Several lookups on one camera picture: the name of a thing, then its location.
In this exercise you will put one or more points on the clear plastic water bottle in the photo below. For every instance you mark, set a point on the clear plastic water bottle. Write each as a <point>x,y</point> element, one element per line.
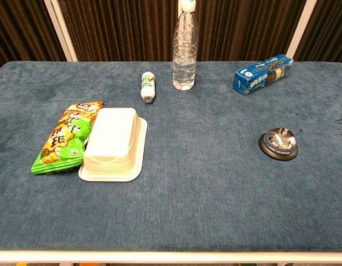
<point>184,55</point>

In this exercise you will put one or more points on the blue cookie box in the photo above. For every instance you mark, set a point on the blue cookie box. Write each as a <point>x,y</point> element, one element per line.
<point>261,76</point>

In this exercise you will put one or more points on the white plastic food tray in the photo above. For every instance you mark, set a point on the white plastic food tray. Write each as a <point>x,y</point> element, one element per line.
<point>113,145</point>

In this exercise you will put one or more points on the green snack bag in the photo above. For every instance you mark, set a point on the green snack bag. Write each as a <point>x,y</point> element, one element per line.
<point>63,138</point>

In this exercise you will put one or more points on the white table edge rail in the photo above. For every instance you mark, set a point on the white table edge rail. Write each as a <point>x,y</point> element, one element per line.
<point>171,257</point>

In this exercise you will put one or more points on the small white green-label bottle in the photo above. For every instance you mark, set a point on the small white green-label bottle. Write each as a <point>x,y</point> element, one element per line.
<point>147,87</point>

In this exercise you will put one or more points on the dark pleated curtain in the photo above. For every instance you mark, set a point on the dark pleated curtain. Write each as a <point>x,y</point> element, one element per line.
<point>126,27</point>

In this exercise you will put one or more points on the silver call bell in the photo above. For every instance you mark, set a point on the silver call bell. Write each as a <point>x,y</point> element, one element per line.
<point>279,144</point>

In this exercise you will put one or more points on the white frame post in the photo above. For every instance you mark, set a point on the white frame post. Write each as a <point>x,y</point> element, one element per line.
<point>299,30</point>
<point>61,30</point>

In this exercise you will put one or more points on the blue fabric table cover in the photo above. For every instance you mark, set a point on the blue fabric table cover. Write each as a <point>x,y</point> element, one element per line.
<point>187,194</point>

